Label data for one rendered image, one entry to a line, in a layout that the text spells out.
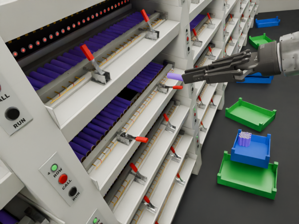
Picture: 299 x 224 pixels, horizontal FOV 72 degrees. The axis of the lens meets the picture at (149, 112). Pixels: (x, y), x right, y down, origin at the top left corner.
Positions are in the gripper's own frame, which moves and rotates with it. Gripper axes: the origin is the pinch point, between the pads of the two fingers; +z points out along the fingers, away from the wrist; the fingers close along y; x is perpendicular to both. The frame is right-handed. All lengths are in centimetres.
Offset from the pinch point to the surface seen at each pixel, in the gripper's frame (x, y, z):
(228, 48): 45, -141, 30
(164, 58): 0.4, -24.8, 23.0
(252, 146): 86, -57, 8
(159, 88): 5.1, -6.3, 18.5
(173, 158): 44, -6, 30
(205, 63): 25, -70, 25
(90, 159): 3.2, 30.6, 20.0
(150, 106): 6.9, 2.8, 18.4
